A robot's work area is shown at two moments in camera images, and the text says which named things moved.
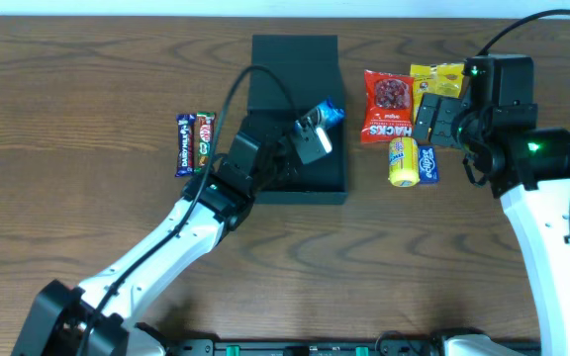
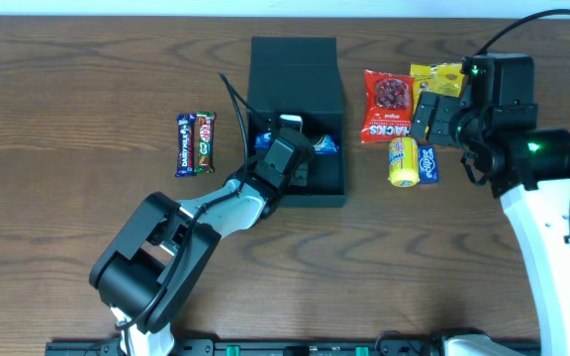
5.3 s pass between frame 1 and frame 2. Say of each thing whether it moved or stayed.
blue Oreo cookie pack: moved
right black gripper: stayed
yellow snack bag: stayed
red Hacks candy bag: stayed
